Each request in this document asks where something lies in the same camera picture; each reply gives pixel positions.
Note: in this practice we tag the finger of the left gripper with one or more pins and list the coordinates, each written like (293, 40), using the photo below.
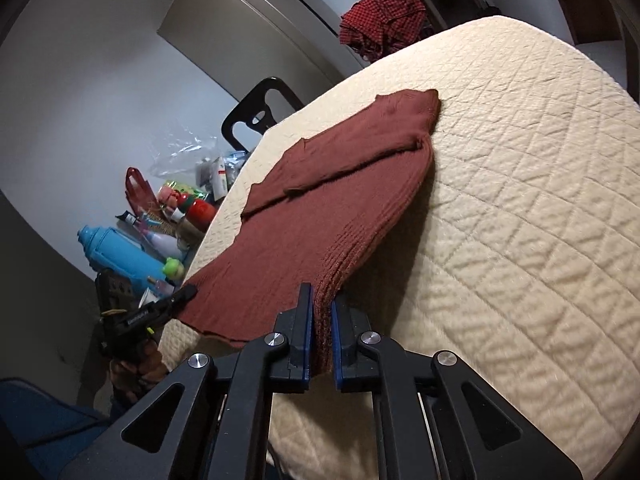
(171, 306)

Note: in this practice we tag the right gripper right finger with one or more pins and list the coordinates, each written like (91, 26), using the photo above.
(435, 417)

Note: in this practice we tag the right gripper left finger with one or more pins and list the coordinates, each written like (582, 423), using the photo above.
(209, 418)

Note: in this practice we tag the maroon knit sweater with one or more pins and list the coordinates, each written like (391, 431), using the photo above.
(317, 216)

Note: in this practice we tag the person left hand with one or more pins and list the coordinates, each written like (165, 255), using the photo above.
(135, 376)

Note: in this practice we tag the white bottle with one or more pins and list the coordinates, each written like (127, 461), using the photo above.
(166, 245)

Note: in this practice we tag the blue water bottle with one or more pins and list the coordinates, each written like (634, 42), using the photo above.
(109, 248)

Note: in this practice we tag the red christmas bottle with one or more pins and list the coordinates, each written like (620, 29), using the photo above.
(197, 211)

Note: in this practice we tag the red shopping bag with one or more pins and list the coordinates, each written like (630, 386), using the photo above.
(139, 194)

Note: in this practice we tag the white medicine box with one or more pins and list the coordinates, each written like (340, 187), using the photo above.
(218, 179)

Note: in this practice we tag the clear plastic bag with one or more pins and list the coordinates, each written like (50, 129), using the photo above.
(178, 150)

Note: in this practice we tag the cream quilted table cover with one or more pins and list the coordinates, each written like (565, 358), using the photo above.
(521, 253)

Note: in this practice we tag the black chair far left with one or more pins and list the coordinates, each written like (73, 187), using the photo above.
(254, 112)

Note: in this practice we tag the red checkered cloth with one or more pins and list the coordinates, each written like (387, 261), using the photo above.
(374, 29)

